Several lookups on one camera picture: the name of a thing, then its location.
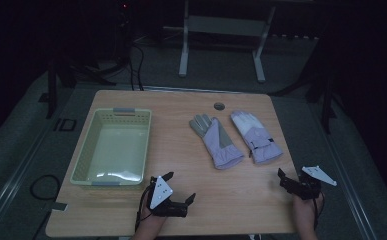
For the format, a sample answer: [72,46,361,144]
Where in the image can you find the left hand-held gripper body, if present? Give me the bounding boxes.
[148,175,189,218]

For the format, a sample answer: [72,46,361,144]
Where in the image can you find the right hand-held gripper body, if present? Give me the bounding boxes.
[279,165,338,201]

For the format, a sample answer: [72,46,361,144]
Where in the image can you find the lilac glove with white fingers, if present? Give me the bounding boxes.
[229,109,285,165]

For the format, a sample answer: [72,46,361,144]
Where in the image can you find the pale green plastic basket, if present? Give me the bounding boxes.
[69,106,153,187]

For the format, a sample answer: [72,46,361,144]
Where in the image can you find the lilac glove with grey palm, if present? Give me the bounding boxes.
[188,113,246,171]

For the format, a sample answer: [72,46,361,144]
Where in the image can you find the person's right hand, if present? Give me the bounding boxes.
[292,193,325,225]

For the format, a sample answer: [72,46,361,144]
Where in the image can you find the person's left hand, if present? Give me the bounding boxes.
[140,199,169,230]

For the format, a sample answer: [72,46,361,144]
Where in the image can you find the black metal stand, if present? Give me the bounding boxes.
[38,59,79,120]
[304,63,339,135]

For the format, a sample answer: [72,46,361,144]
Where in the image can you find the white metal stand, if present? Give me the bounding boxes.
[162,0,278,84]

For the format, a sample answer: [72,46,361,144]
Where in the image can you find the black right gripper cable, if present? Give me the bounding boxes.
[312,193,326,231]

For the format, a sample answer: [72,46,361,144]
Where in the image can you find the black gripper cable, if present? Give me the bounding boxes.
[134,184,156,233]
[312,193,326,231]

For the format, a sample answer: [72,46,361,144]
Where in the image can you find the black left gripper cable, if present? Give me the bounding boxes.
[134,184,156,233]

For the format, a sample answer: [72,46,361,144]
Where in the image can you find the black hanging cables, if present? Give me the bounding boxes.
[126,41,146,92]

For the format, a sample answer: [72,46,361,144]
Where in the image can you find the black looped floor cable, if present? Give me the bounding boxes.
[29,173,62,202]

